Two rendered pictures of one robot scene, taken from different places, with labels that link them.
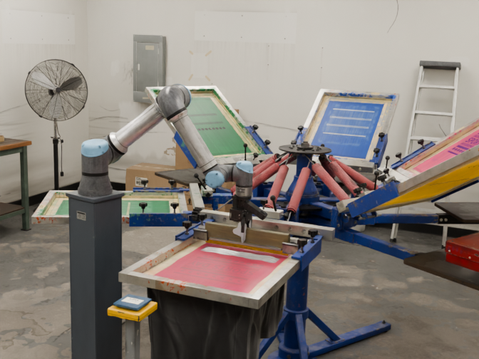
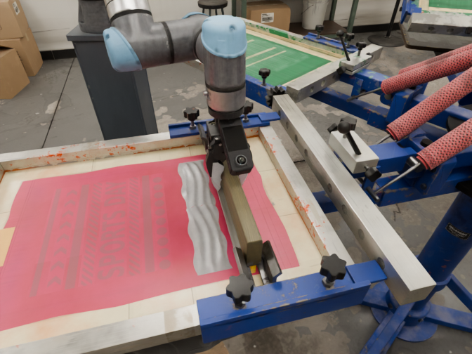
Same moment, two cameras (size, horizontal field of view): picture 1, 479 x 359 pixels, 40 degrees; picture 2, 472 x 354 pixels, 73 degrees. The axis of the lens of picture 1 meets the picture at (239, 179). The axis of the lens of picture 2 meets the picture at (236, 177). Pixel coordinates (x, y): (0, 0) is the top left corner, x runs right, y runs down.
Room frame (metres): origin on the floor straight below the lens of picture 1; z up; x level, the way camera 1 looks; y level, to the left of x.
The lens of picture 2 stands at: (2.53, -0.49, 1.52)
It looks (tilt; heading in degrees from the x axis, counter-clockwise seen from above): 41 degrees down; 54
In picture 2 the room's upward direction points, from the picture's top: straight up
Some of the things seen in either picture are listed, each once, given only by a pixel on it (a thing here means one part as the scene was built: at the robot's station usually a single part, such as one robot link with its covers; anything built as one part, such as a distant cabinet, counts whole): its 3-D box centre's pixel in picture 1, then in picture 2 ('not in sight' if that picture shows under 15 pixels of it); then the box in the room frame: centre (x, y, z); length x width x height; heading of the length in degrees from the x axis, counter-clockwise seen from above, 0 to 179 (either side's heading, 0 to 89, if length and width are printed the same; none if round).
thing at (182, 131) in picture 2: (194, 235); (220, 131); (2.98, 0.20, 0.98); 0.30 x 0.05 x 0.07; 158
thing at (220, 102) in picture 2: (243, 191); (224, 95); (2.85, -0.02, 1.23); 0.08 x 0.08 x 0.05
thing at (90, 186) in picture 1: (95, 181); (100, 8); (2.84, 0.64, 1.25); 0.15 x 0.15 x 0.10
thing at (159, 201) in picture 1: (142, 191); (279, 40); (3.50, 0.54, 1.05); 1.08 x 0.61 x 0.23; 98
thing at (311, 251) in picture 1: (306, 253); (283, 300); (2.77, -0.31, 0.98); 0.30 x 0.05 x 0.07; 158
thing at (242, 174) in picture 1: (243, 174); (223, 53); (2.85, -0.02, 1.31); 0.09 x 0.08 x 0.11; 80
